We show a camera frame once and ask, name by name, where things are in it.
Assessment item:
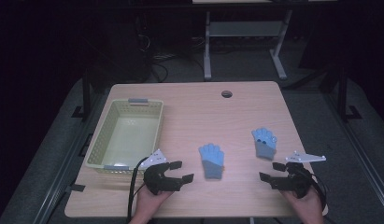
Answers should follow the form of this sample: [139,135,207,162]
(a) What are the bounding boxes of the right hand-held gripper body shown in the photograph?
[268,150,327,200]

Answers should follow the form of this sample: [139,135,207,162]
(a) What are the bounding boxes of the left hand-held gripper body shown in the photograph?
[139,148,185,196]

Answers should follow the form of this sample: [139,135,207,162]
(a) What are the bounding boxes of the blue and grey knit glove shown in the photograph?
[198,143,226,180]
[250,127,278,161]

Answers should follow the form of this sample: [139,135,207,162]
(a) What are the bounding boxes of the pale green perforated plastic basket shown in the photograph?
[84,98,164,175]

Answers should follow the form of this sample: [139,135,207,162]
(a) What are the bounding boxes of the person's left hand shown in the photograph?
[133,185,175,218]

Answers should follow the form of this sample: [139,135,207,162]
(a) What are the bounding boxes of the person's right hand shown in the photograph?
[281,186,325,217]

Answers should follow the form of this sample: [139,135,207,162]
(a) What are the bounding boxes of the black metal stand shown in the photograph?
[71,68,94,119]
[335,65,363,123]

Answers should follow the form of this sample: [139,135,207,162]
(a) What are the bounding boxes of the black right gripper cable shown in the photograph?
[305,170,328,213]

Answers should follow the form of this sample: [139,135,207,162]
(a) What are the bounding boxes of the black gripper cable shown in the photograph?
[126,156,150,224]
[305,170,328,213]

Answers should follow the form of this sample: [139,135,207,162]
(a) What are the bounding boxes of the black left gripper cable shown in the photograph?
[126,156,150,224]

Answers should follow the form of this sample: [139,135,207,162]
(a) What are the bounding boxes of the aluminium floor rail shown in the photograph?
[322,92,384,217]
[32,90,110,224]

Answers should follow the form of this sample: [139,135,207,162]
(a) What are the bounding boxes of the black table edge bracket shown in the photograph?
[65,183,87,193]

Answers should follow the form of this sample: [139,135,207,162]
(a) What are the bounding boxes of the tangle of floor cables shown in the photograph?
[136,33,206,82]

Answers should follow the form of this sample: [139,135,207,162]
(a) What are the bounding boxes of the white metal frame table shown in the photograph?
[192,0,289,81]

